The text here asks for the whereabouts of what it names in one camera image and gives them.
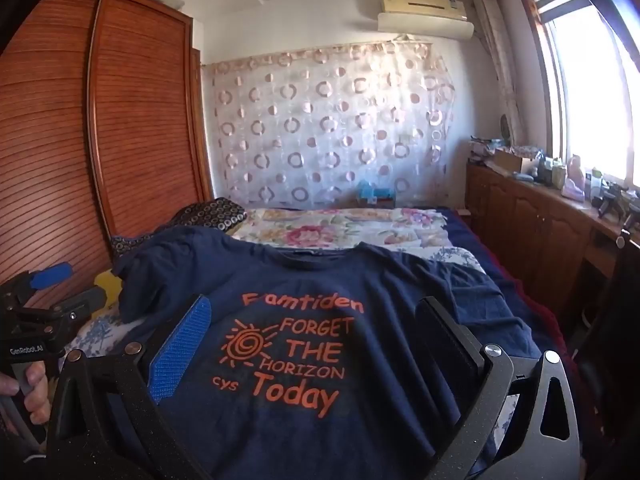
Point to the person's left hand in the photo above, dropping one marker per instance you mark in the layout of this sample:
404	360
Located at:
36	390

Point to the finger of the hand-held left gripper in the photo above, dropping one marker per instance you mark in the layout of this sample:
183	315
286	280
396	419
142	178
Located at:
82	302
50	276

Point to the navy printed T-shirt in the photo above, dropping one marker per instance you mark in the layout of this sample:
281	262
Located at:
300	285

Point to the black chair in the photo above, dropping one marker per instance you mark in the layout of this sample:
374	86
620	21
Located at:
610	335

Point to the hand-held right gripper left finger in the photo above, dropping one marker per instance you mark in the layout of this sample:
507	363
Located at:
180	350

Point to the sheer circle-patterned wall curtain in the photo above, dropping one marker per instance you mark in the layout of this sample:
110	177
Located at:
325	135

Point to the bright window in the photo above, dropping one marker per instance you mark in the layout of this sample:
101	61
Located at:
590	100

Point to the yellow plush toy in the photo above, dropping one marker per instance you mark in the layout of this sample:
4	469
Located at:
110	282

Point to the dark patterned pillow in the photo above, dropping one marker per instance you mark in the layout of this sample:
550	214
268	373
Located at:
215	215

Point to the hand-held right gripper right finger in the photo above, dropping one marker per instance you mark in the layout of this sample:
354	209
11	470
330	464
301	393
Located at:
445	340

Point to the floral quilt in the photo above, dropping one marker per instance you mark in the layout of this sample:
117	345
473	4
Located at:
310	232

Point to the cardboard box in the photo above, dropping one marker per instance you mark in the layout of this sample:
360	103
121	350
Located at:
515	160

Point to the pale window curtain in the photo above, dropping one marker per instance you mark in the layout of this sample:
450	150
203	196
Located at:
500	70

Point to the wooden low cabinet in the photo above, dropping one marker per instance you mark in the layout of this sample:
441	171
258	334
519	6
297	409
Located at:
530	230

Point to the navy blanket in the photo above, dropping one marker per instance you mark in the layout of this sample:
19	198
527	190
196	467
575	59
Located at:
475	230

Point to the blue plastic bag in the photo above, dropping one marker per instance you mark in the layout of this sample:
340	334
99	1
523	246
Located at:
372	192

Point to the grey storage box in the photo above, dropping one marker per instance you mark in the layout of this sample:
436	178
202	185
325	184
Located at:
172	2

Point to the row of windowsill clutter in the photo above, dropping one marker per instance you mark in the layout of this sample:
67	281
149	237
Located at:
575	175

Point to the white air conditioner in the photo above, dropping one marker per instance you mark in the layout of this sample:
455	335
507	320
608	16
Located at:
425	22

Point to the wooden slatted wardrobe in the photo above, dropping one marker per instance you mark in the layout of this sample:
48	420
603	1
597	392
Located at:
140	135

